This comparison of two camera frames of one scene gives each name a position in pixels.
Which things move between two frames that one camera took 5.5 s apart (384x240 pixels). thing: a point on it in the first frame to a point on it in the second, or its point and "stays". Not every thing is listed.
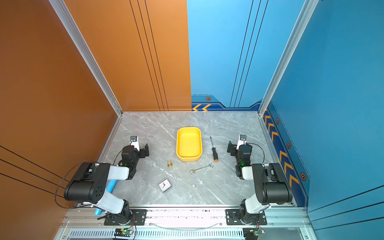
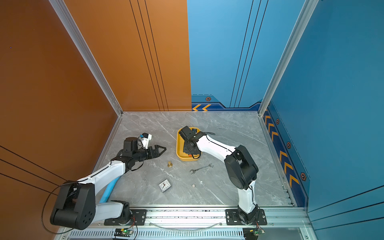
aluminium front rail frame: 283,223 stays
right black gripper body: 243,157 to 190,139
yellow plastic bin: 189,143 stays
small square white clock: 165,185 stays
